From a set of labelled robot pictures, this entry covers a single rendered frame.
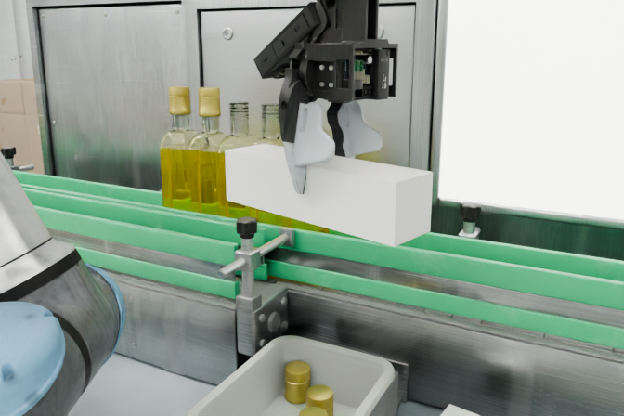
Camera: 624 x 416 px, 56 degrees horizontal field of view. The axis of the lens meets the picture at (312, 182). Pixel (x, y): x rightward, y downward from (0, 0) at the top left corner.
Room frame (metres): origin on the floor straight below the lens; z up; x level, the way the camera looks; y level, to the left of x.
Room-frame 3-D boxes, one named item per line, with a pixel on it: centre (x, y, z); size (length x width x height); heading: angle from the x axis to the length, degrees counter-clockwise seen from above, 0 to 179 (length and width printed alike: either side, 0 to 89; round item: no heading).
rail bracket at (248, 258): (0.74, 0.07, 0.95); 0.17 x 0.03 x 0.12; 152
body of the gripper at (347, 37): (0.59, -0.03, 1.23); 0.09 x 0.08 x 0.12; 47
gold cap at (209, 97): (0.93, 0.16, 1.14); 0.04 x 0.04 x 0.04
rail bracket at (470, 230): (0.81, -0.23, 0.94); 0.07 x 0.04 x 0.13; 152
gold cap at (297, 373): (0.69, 0.02, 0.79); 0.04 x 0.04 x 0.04
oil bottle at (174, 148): (0.95, 0.22, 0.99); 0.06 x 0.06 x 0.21; 63
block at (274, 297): (0.76, 0.07, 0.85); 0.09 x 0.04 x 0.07; 152
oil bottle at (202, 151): (0.93, 0.16, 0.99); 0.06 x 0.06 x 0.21; 61
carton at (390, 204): (0.61, -0.01, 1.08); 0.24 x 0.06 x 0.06; 47
